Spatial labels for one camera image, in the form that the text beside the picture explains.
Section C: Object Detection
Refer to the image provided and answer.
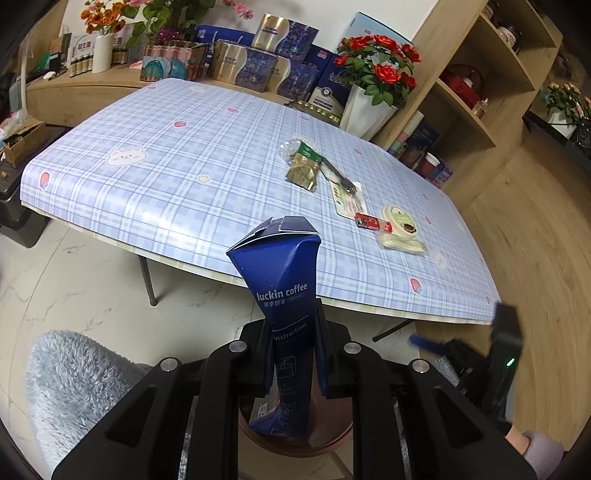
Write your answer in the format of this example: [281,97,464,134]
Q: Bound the dark blue paper carton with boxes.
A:
[225,215,321,439]

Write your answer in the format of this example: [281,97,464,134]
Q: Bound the black table leg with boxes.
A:
[372,320,416,342]
[137,254,158,308]

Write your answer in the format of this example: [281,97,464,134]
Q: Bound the fluffy grey blue rug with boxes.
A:
[25,330,153,455]

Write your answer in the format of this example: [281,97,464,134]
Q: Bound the row of small bottles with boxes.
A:
[69,46,127,78]

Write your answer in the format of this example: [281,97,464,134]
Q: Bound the stack of pastel cups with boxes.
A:
[387,111,426,158]

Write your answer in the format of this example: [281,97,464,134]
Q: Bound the person's right forearm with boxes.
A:
[505,425,565,468]

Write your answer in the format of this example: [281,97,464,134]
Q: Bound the small blue box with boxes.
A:
[431,161,455,189]

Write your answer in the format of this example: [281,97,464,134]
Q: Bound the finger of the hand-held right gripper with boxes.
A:
[409,333,448,357]

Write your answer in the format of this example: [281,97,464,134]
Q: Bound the brown cup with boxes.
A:
[399,145,423,171]

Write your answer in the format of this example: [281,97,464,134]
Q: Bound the brown plastic waste bin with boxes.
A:
[238,383,365,457]

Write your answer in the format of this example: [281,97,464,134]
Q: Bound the gold blue gift box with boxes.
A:
[274,58,326,102]
[213,41,291,90]
[252,13,319,58]

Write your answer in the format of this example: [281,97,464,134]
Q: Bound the dark ceramic jar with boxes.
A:
[496,24,525,55]

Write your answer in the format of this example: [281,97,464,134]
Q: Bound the small white plant pot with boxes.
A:
[547,113,580,139]

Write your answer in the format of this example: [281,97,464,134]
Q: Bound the white angular flower pot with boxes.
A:
[339,84,399,141]

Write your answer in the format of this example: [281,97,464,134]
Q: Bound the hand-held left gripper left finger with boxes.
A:
[51,322,274,480]

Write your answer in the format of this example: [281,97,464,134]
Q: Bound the orange artificial flowers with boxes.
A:
[81,0,127,35]

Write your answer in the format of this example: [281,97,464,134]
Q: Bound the white floral blister card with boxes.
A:
[331,182,365,220]

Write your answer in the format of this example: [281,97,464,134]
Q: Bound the red teapot basket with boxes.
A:
[438,65,485,109]

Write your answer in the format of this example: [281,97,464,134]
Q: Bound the dark blue tall box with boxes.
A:
[307,44,334,75]

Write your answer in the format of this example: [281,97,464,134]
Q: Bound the gold green snack wrapper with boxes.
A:
[279,138,326,190]

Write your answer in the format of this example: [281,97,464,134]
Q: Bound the pink blossom plant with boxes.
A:
[124,0,254,47]

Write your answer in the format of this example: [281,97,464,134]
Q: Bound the light blue board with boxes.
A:
[346,11,407,47]

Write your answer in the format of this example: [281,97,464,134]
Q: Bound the striped teal patterned box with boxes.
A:
[141,41,209,83]

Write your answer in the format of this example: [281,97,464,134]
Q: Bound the wooden sideboard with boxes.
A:
[25,62,296,127]

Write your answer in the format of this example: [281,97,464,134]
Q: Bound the white ribbed vase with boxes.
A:
[91,33,114,73]

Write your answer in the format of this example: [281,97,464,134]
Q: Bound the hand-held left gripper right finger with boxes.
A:
[316,299,539,480]

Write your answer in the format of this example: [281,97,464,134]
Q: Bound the black counter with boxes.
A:
[522,111,591,160]

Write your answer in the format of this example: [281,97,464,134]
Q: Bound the small green potted plant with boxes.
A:
[545,83,587,123]

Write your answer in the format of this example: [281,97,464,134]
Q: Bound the small dark fork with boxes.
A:
[322,159,365,208]

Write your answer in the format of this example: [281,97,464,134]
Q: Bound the cardboard box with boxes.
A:
[2,117,49,168]

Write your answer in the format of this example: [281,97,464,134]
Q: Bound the red lighter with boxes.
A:
[355,213,393,234]

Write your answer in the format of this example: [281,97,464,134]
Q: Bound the black storage crate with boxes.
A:
[0,152,51,245]

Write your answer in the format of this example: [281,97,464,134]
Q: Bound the blue white emblem box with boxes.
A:
[307,65,354,116]

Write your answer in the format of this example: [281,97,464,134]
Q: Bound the wooden shelf unit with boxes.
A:
[369,0,564,208]

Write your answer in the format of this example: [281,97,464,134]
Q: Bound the dark blue picture box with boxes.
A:
[406,122,441,160]

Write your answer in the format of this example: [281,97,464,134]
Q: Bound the red paper cup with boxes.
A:
[418,152,444,183]

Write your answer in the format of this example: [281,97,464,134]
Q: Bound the dark blue flat box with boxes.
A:
[195,24,254,47]

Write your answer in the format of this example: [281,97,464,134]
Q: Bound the red rose plant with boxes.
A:
[333,34,422,108]

